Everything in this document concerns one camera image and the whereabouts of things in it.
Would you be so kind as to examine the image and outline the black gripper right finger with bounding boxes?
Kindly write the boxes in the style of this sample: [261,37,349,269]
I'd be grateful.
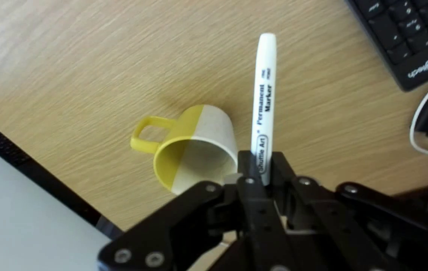
[267,151,428,271]

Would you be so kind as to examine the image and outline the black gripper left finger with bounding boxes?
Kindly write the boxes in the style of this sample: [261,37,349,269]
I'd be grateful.
[98,150,294,271]

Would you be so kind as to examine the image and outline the black capped white marker pen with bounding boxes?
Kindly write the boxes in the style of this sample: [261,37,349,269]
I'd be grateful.
[249,32,279,187]

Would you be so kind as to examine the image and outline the yellow and white mug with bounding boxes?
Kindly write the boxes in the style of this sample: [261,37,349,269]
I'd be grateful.
[129,103,239,196]

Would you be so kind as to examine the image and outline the black computer keyboard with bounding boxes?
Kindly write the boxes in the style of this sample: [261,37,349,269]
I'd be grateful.
[346,0,428,94]

